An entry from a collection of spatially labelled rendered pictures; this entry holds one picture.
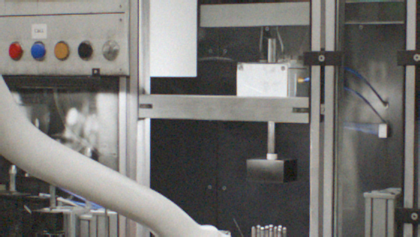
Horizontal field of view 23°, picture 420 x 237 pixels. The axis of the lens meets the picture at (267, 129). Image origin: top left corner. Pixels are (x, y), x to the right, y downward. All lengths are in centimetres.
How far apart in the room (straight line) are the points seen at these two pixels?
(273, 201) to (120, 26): 59
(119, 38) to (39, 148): 53
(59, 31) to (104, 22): 11
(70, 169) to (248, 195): 90
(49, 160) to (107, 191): 10
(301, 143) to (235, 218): 25
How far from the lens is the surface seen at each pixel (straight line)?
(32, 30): 213
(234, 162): 237
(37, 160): 152
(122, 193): 151
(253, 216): 236
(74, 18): 207
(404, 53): 173
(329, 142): 178
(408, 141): 173
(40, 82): 206
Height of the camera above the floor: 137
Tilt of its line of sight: 3 degrees down
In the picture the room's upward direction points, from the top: straight up
